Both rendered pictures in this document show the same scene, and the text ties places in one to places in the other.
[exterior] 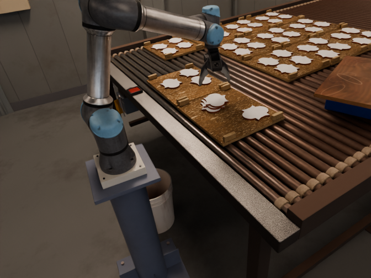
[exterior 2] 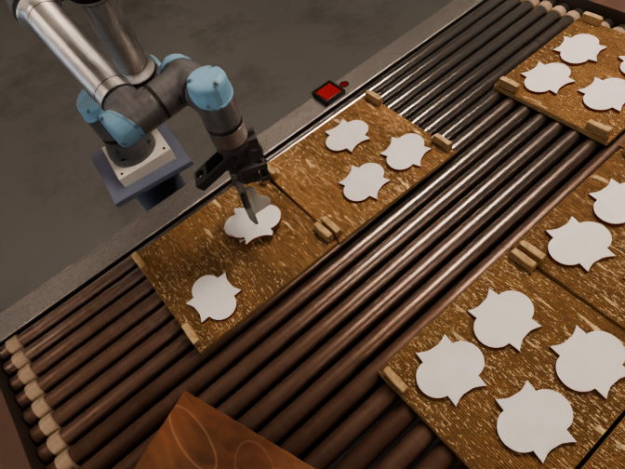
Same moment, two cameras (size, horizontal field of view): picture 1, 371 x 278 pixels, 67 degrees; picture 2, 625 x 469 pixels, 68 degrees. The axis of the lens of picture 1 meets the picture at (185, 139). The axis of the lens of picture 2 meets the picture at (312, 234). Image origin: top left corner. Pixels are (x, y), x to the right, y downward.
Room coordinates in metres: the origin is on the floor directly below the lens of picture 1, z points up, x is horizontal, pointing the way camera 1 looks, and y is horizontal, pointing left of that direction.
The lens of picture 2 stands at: (1.39, -0.91, 1.89)
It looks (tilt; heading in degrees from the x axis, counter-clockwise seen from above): 55 degrees down; 90
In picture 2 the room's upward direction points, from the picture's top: 16 degrees counter-clockwise
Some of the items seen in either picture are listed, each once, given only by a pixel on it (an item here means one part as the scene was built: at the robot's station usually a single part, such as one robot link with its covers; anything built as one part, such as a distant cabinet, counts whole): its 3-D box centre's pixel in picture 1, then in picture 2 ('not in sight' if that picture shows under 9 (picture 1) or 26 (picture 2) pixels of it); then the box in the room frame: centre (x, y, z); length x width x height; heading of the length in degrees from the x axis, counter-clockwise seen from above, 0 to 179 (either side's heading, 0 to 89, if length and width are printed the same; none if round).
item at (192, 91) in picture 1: (186, 84); (354, 161); (1.56, -0.04, 0.93); 0.41 x 0.35 x 0.02; 25
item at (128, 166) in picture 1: (115, 153); (125, 138); (0.92, 0.29, 0.96); 0.15 x 0.15 x 0.10
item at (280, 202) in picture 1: (159, 101); (302, 140); (1.44, 0.12, 0.90); 1.95 x 0.05 x 0.05; 26
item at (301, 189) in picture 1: (174, 95); (324, 156); (1.49, 0.03, 0.90); 1.95 x 0.05 x 0.05; 26
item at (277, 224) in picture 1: (148, 107); (289, 132); (1.41, 0.19, 0.88); 2.08 x 0.08 x 0.06; 26
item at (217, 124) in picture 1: (227, 112); (232, 251); (1.18, -0.22, 0.93); 0.41 x 0.35 x 0.02; 26
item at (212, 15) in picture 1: (210, 20); (214, 100); (1.28, -0.17, 1.34); 0.09 x 0.08 x 0.11; 117
